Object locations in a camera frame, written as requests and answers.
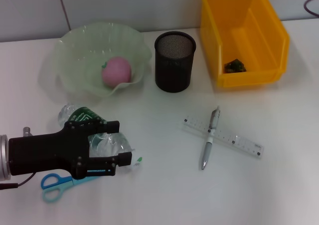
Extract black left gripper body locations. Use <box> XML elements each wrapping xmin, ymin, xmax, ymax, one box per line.
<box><xmin>8</xmin><ymin>121</ymin><xmax>91</xmax><ymax>181</ymax></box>

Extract clear green-label water bottle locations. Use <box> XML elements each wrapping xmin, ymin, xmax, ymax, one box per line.
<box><xmin>57</xmin><ymin>104</ymin><xmax>143</xmax><ymax>172</ymax></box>

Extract pink toy peach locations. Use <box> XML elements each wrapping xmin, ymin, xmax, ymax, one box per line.
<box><xmin>101</xmin><ymin>56</ymin><xmax>133</xmax><ymax>88</ymax></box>

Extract green plastic wrapper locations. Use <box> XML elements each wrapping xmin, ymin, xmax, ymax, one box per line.
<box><xmin>223</xmin><ymin>58</ymin><xmax>247</xmax><ymax>74</ymax></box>

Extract blue teal scissors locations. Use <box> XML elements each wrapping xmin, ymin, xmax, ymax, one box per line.
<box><xmin>41</xmin><ymin>172</ymin><xmax>100</xmax><ymax>203</ymax></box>

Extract translucent green fruit plate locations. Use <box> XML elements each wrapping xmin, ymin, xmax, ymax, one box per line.
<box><xmin>38</xmin><ymin>21</ymin><xmax>153</xmax><ymax>103</ymax></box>

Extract grey white ballpoint pen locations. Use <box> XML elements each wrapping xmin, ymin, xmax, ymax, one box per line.
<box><xmin>201</xmin><ymin>106</ymin><xmax>221</xmax><ymax>171</ymax></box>

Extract black mesh pen holder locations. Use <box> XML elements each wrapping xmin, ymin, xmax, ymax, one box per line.
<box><xmin>154</xmin><ymin>30</ymin><xmax>197</xmax><ymax>93</ymax></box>

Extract transparent plastic ruler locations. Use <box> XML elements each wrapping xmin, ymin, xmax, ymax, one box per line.
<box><xmin>183</xmin><ymin>114</ymin><xmax>265</xmax><ymax>160</ymax></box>

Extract yellow plastic bin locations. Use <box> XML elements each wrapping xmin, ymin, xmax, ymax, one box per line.
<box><xmin>199</xmin><ymin>0</ymin><xmax>291</xmax><ymax>88</ymax></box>

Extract left arm gripper cable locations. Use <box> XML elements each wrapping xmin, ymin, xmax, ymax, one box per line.
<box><xmin>0</xmin><ymin>126</ymin><xmax>35</xmax><ymax>191</ymax></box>

